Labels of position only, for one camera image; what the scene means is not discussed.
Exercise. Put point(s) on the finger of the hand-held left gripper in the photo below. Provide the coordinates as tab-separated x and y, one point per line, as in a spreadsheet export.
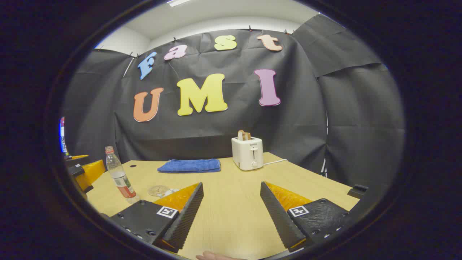
77	161
92	172

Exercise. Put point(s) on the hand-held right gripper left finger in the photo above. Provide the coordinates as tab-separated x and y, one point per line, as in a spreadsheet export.
187	216

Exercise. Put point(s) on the black table clamp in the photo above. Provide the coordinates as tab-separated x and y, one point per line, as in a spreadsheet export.
357	190

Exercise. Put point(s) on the blue folded towel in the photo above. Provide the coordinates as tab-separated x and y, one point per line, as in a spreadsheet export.
189	166

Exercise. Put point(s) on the toast slice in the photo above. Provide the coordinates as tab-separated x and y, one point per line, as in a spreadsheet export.
243	135

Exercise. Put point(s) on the round brown coaster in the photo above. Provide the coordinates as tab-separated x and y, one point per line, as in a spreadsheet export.
158	190

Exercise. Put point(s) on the ceiling light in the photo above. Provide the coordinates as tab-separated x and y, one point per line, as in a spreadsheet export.
178	2

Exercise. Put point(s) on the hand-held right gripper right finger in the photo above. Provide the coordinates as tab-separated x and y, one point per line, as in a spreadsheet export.
278	216

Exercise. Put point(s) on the clear plastic water bottle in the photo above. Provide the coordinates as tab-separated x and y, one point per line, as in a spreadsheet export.
119	173

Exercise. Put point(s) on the white toaster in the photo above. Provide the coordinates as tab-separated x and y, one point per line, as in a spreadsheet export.
247	155

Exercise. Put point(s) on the computer monitor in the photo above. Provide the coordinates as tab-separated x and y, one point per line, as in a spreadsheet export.
63	137

